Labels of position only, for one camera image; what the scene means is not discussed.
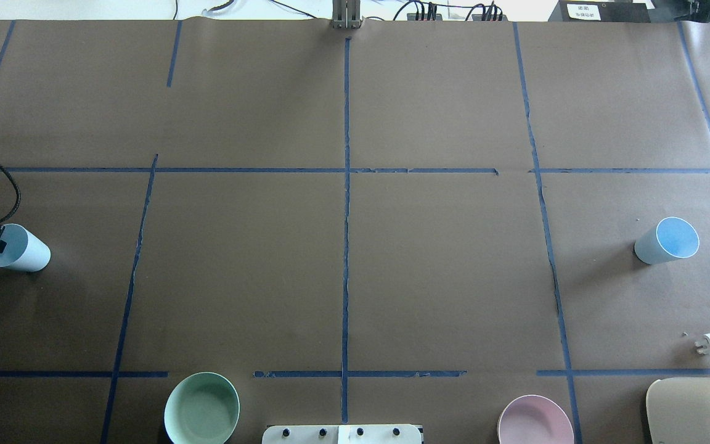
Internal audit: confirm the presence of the light blue cup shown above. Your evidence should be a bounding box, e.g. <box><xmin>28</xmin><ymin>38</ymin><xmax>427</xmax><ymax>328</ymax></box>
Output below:
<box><xmin>0</xmin><ymin>224</ymin><xmax>51</xmax><ymax>273</ymax></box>
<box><xmin>633</xmin><ymin>216</ymin><xmax>701</xmax><ymax>265</ymax></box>

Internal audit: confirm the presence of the green bowl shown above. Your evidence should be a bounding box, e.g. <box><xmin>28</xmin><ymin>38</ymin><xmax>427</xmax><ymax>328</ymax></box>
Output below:
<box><xmin>163</xmin><ymin>372</ymin><xmax>240</xmax><ymax>443</ymax></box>

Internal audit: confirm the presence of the pink bowl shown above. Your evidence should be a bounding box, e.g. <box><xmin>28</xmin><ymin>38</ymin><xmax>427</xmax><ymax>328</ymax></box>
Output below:
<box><xmin>496</xmin><ymin>394</ymin><xmax>575</xmax><ymax>443</ymax></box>

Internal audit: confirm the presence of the black box with label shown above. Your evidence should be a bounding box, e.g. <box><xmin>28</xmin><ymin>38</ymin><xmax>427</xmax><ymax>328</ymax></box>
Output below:
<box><xmin>547</xmin><ymin>1</ymin><xmax>651</xmax><ymax>23</ymax></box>

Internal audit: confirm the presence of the cream toaster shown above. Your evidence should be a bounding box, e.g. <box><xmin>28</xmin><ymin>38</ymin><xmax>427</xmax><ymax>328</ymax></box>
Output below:
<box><xmin>645</xmin><ymin>377</ymin><xmax>710</xmax><ymax>443</ymax></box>

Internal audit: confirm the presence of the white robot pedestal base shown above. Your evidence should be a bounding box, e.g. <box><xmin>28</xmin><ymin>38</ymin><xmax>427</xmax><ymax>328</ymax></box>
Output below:
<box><xmin>261</xmin><ymin>424</ymin><xmax>425</xmax><ymax>443</ymax></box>

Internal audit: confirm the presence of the aluminium frame post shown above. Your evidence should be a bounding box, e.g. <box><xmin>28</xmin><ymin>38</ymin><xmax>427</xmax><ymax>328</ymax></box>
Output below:
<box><xmin>330</xmin><ymin>0</ymin><xmax>363</xmax><ymax>29</ymax></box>

